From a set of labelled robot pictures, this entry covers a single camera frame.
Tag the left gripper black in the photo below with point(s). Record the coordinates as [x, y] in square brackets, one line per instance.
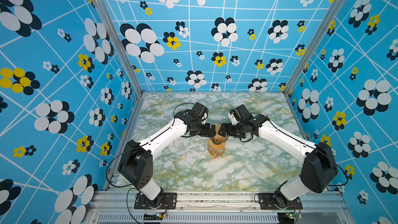
[207, 132]

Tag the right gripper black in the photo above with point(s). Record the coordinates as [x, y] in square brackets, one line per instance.
[223, 126]

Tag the brown paper coffee filter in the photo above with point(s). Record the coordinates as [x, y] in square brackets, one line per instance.
[216, 132]

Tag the orange glass coffee carafe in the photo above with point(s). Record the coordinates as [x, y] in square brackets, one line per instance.
[216, 149]

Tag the grey ribbed glass dripper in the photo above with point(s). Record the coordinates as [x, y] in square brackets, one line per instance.
[210, 139]

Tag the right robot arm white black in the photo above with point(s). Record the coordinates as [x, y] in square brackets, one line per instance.
[318, 164]

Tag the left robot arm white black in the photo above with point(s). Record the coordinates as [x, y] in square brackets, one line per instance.
[136, 164]

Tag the small green circuit board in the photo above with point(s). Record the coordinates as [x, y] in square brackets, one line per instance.
[153, 217]

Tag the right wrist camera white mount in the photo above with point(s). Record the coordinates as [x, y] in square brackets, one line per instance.
[232, 119]

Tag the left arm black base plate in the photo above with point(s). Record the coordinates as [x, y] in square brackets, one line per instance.
[166, 200]

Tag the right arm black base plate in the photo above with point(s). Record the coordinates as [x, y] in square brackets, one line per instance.
[271, 201]

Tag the aluminium front rail frame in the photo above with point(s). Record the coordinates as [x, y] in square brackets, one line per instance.
[219, 207]

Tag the left aluminium corner post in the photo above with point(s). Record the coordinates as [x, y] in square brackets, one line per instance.
[111, 29]

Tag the aluminium corner post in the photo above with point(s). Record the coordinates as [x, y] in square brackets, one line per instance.
[314, 43]
[111, 29]

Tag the right aluminium corner post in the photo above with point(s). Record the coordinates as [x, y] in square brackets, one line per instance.
[314, 43]

